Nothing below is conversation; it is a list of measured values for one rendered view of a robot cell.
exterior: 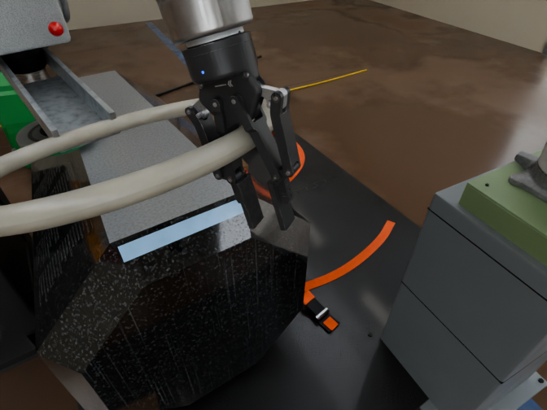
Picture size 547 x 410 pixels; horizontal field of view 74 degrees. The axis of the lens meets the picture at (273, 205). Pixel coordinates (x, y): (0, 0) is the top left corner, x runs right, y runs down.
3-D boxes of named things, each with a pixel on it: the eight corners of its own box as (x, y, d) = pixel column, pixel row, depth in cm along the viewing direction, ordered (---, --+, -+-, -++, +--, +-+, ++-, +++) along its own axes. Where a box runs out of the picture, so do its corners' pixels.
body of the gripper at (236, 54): (264, 22, 39) (286, 106, 43) (204, 40, 43) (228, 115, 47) (228, 34, 33) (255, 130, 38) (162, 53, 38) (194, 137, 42)
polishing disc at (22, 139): (25, 160, 100) (24, 156, 99) (11, 130, 112) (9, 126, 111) (103, 136, 109) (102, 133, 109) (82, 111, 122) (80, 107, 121)
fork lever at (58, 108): (-29, 52, 107) (-38, 34, 103) (41, 39, 116) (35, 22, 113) (41, 160, 69) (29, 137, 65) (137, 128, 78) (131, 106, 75)
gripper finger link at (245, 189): (238, 184, 46) (234, 184, 46) (254, 229, 49) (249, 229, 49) (250, 172, 48) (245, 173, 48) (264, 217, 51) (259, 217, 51)
